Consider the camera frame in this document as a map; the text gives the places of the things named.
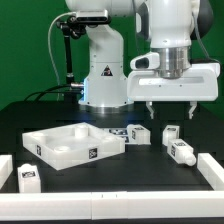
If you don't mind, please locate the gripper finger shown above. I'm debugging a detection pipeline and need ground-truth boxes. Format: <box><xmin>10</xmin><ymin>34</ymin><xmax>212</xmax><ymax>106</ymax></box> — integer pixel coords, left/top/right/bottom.
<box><xmin>146</xmin><ymin>101</ymin><xmax>155</xmax><ymax>119</ymax></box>
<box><xmin>188</xmin><ymin>101</ymin><xmax>197</xmax><ymax>119</ymax></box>

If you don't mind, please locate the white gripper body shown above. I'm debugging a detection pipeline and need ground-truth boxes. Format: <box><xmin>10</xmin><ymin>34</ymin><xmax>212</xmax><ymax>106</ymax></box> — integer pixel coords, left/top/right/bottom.
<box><xmin>127</xmin><ymin>63</ymin><xmax>220</xmax><ymax>102</ymax></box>

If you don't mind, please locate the white square table top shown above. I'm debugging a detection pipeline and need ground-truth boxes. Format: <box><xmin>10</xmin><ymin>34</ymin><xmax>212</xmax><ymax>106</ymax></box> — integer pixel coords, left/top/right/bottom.
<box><xmin>22</xmin><ymin>123</ymin><xmax>125</xmax><ymax>170</ymax></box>

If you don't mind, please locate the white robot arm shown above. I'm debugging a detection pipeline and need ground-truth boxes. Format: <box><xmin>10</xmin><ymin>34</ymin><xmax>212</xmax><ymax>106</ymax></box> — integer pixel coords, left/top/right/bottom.
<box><xmin>65</xmin><ymin>0</ymin><xmax>220</xmax><ymax>108</ymax></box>

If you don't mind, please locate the white sheet with fiducial tags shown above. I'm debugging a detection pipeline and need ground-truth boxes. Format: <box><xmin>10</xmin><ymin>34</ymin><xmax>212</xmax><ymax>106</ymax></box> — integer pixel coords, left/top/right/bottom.
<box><xmin>104</xmin><ymin>128</ymin><xmax>129</xmax><ymax>143</ymax></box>

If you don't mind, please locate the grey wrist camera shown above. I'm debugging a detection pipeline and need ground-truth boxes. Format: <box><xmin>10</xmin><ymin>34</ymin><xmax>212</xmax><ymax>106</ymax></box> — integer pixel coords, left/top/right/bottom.
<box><xmin>130</xmin><ymin>52</ymin><xmax>160</xmax><ymax>70</ymax></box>

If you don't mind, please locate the white U-shaped fence frame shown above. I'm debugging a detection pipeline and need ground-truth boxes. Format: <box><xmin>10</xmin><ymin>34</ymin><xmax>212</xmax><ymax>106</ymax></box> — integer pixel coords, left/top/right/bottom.
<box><xmin>0</xmin><ymin>153</ymin><xmax>224</xmax><ymax>221</ymax></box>

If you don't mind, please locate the grey camera on stand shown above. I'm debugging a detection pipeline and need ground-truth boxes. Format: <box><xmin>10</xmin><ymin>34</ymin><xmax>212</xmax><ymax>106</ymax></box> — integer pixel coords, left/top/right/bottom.
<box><xmin>75</xmin><ymin>10</ymin><xmax>110</xmax><ymax>24</ymax></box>

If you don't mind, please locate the black camera stand with cable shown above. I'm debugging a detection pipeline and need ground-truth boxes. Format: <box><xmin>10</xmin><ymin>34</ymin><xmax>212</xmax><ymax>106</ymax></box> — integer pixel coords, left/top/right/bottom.
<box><xmin>25</xmin><ymin>12</ymin><xmax>86</xmax><ymax>101</ymax></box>

